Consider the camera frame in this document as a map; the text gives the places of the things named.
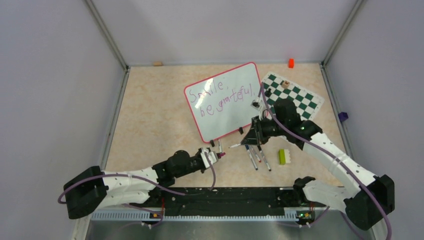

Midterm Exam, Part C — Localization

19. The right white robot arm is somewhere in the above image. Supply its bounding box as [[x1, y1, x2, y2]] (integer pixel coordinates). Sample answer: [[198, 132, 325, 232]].
[[241, 99, 395, 232]]

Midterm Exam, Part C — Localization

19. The black chess piece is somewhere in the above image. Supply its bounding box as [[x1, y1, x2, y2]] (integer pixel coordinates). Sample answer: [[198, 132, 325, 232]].
[[264, 88, 272, 98]]

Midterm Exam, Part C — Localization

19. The blue whiteboard marker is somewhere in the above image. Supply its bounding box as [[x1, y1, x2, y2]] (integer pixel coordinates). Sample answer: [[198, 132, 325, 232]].
[[245, 145, 258, 171]]

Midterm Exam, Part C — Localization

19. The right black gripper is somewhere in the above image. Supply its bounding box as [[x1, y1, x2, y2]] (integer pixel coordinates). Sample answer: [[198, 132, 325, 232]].
[[241, 115, 288, 146]]

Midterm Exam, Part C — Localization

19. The orange block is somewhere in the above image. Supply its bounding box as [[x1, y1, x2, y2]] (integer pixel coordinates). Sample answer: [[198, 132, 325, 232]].
[[287, 58, 295, 69]]

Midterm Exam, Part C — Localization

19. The magenta whiteboard marker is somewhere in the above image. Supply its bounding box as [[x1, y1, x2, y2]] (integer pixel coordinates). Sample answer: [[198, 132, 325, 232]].
[[229, 143, 242, 149]]

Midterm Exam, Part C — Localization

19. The green white toy brick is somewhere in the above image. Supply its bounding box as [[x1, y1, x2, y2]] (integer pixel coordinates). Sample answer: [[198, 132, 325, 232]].
[[278, 149, 291, 166]]

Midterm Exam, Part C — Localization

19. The green whiteboard marker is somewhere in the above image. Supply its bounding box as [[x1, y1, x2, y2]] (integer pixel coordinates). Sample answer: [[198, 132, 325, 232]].
[[218, 139, 223, 153]]

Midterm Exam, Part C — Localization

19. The green white chessboard mat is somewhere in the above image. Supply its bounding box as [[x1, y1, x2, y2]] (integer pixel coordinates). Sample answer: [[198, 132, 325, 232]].
[[261, 71, 325, 121]]

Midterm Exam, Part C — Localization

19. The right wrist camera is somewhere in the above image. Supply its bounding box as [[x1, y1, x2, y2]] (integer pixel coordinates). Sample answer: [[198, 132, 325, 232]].
[[251, 97, 265, 113]]

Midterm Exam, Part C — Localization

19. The purple block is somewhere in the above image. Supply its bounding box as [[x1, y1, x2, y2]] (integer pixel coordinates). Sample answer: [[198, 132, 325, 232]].
[[338, 112, 349, 123]]

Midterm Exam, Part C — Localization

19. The wooden cube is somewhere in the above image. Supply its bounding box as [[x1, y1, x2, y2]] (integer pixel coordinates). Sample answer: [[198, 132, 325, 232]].
[[281, 81, 291, 89]]

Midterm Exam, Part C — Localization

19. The black whiteboard marker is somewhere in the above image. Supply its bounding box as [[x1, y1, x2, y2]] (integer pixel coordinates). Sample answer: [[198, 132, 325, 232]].
[[257, 145, 272, 172]]

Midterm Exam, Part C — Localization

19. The red whiteboard marker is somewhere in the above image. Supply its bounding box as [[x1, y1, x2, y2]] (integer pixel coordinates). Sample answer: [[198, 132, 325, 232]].
[[249, 145, 262, 163]]

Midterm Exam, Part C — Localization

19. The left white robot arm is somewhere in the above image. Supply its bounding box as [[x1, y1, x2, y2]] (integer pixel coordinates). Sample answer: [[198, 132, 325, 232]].
[[57, 147, 225, 220]]

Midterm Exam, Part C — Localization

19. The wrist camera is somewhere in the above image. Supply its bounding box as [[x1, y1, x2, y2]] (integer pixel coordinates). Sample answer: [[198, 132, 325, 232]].
[[201, 151, 219, 169], [251, 97, 265, 113]]

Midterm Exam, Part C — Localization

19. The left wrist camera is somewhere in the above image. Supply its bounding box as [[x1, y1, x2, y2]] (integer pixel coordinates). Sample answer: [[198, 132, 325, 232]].
[[201, 151, 219, 169]]

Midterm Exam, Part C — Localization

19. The pink framed whiteboard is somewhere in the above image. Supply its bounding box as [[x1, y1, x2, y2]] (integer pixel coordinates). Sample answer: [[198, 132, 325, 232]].
[[183, 62, 261, 143]]

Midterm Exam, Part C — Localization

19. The cork stopper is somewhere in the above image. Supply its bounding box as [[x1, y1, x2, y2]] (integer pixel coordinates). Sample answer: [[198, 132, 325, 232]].
[[152, 61, 163, 67]]

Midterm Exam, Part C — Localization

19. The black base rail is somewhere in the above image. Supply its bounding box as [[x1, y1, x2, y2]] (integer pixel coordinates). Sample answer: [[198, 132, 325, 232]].
[[148, 187, 322, 217]]

